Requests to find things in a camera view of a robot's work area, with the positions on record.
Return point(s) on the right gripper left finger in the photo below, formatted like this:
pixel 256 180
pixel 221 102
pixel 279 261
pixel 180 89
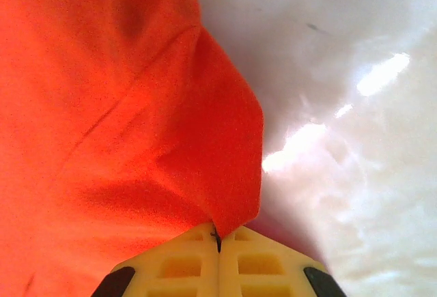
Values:
pixel 177 266

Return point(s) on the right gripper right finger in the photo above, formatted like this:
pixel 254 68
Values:
pixel 266 266

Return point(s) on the orange t-shirt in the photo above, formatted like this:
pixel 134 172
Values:
pixel 102 106

